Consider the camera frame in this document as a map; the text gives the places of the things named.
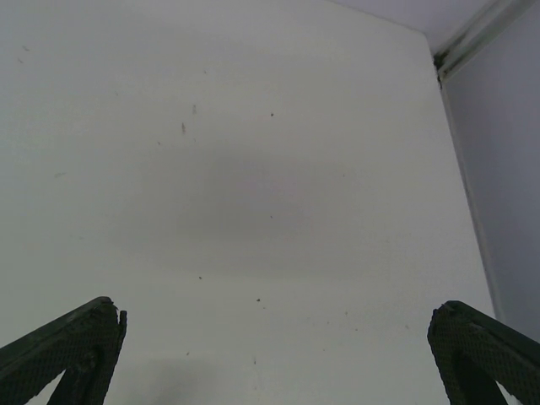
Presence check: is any right aluminium corner post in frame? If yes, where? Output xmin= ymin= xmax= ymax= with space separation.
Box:
xmin=433 ymin=0 xmax=537 ymax=88

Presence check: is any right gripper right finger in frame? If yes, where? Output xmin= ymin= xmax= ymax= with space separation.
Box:
xmin=427 ymin=300 xmax=539 ymax=404

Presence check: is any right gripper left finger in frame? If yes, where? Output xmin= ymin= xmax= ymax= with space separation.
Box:
xmin=1 ymin=296 xmax=127 ymax=404

